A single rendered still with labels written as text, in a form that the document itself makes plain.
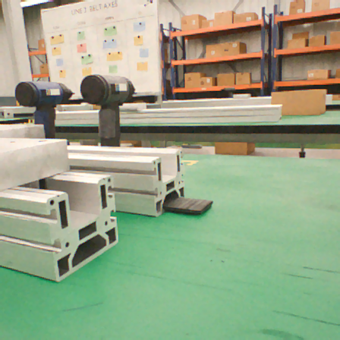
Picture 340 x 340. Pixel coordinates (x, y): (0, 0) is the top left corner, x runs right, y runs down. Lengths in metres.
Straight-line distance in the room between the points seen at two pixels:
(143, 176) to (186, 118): 1.59
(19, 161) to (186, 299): 0.23
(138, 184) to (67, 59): 3.82
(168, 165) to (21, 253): 0.27
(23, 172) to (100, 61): 3.60
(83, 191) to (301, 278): 0.24
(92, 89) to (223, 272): 0.46
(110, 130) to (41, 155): 0.32
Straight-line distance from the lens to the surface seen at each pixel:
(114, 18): 3.90
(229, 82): 10.33
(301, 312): 0.31
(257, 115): 1.95
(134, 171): 0.51
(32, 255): 0.38
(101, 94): 0.69
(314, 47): 9.75
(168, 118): 2.12
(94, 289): 0.35
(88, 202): 0.40
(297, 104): 2.36
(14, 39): 9.39
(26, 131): 0.73
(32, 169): 0.42
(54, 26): 4.43
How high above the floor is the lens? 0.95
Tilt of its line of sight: 13 degrees down
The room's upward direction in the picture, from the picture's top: 3 degrees counter-clockwise
